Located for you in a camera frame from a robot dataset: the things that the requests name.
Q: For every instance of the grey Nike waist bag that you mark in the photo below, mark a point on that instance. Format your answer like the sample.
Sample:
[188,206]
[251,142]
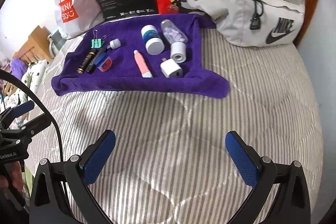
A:
[254,23]

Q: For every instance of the purple plush toy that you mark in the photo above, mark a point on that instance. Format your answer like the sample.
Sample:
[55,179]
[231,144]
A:
[18,68]

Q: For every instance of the white charger cube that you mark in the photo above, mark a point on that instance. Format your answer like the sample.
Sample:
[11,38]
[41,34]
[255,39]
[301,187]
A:
[170,68]

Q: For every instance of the blue lid vaseline jar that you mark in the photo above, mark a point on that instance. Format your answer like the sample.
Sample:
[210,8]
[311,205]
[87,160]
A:
[105,65]

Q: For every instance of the teal kettle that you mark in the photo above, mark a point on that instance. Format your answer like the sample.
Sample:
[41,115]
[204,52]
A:
[56,42]

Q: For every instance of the black gold tube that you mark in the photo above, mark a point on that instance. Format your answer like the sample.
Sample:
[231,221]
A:
[87,60]

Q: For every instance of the pink white tube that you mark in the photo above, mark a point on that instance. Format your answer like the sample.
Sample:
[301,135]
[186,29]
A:
[143,68]

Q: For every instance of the white Miniso plastic bag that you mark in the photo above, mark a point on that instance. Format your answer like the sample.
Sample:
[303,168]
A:
[74,17]

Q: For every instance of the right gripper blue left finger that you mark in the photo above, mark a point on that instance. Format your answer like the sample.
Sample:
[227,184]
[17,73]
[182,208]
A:
[95,156]

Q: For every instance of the purple towel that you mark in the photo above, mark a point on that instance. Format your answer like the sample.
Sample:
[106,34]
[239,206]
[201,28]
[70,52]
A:
[131,67]

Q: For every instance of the clear pill bottle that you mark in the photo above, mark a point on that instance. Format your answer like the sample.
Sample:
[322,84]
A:
[172,33]

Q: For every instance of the wooden bed headboard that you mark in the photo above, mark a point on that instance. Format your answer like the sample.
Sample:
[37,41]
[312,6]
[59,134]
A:
[36,48]

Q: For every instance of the person's left hand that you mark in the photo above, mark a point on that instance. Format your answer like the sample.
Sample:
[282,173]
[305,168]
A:
[11,178]

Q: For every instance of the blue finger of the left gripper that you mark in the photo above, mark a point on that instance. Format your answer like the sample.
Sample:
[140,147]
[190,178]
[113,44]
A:
[36,125]
[22,108]

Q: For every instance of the teal binder clip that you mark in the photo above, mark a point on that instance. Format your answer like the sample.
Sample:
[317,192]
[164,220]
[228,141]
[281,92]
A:
[97,42]

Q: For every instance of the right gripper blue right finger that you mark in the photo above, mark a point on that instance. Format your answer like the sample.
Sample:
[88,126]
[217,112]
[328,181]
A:
[245,158]

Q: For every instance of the small white cap bottle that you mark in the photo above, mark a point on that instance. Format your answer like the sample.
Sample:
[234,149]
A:
[114,44]

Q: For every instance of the white patterned pillow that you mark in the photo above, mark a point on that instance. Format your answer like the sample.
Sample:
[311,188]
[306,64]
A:
[32,79]

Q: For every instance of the white blue bottle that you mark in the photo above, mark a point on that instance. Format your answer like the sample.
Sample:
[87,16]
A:
[153,43]

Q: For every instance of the white tape roll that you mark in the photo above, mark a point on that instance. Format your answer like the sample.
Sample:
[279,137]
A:
[178,52]

